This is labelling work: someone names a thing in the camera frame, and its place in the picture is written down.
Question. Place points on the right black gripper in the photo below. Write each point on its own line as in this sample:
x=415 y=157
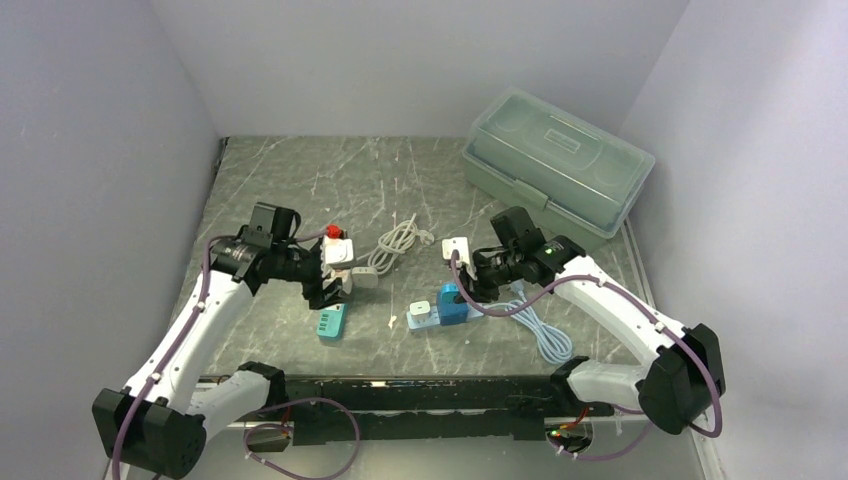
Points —
x=483 y=291

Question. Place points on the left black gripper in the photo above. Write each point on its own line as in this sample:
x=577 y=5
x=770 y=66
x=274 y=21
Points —
x=318 y=296

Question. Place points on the light blue power strip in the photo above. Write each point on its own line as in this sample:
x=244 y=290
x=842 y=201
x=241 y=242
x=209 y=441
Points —
x=554 y=345

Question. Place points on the teal power strip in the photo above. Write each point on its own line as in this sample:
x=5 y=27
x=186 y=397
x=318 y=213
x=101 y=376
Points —
x=389 y=247

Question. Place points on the white adapter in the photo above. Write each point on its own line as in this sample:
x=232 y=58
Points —
x=365 y=277

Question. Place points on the blue cube adapter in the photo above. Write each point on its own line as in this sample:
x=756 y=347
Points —
x=450 y=315

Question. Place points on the small white charger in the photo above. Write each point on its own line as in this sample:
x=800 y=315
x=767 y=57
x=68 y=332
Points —
x=419 y=311

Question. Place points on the white cube socket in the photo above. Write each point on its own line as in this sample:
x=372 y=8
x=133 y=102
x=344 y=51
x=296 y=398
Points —
x=342 y=279

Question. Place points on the white blue charger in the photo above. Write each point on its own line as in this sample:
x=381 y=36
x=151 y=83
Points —
x=448 y=294

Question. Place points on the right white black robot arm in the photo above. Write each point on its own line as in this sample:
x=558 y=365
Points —
x=678 y=379

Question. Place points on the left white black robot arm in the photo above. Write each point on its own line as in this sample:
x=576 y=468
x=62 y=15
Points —
x=234 y=268

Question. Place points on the green plastic toolbox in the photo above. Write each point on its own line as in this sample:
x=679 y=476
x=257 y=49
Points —
x=573 y=178

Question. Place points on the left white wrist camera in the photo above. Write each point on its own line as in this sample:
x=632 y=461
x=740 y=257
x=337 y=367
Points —
x=337 y=252

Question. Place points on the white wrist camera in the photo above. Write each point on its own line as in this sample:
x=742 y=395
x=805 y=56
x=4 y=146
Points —
x=456 y=250
x=337 y=252

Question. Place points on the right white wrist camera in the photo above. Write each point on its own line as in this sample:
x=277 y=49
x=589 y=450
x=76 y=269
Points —
x=456 y=250

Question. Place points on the black base frame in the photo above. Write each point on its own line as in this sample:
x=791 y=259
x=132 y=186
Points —
x=342 y=408

